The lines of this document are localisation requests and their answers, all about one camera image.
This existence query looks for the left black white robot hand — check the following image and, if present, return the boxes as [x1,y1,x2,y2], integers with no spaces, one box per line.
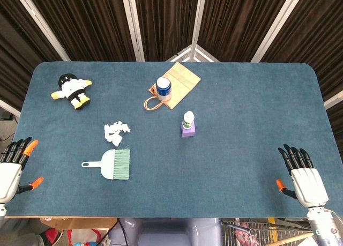
[0,136,44,204]

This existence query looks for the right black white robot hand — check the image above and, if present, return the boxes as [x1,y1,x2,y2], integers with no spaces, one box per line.
[275,144,330,209]

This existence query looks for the mint green hand brush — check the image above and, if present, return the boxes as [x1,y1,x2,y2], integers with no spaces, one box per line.
[81,148,131,181]

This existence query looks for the wooden stick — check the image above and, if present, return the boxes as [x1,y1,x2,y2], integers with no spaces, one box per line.
[273,232,314,246]

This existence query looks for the red bag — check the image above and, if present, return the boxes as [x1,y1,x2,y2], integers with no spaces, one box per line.
[44,228,108,246]

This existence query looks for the blue felt table cover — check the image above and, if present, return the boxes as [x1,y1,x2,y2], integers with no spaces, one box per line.
[5,61,339,219]

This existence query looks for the brown cardboard box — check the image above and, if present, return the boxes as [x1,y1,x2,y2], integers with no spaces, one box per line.
[40,217,118,231]

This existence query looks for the black white penguin plush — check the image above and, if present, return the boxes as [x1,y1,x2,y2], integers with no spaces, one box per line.
[50,73,93,110]

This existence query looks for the purple foam cube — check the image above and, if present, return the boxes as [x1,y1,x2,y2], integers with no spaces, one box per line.
[180,124,198,138]

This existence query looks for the white green drink bottle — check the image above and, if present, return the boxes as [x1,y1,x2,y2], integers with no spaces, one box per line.
[182,110,195,130]

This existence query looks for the lilac robot torso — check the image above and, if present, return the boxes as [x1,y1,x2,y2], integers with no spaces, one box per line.
[109,217,222,246]

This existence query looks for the brown paper bag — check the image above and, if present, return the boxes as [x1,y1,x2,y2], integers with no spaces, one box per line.
[144,61,202,111]

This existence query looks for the blue white soda can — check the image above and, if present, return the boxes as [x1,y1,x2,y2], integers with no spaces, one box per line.
[156,77,172,101]

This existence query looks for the dark brown curtain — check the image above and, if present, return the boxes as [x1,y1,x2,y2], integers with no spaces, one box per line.
[0,0,343,139]

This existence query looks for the white frame post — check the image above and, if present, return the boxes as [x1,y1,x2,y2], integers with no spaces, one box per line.
[0,98,21,117]
[120,0,145,62]
[191,0,209,62]
[323,92,343,109]
[251,0,307,62]
[12,0,71,62]

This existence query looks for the metal wire basket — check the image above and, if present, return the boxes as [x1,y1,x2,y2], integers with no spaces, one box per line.
[221,220,314,246]

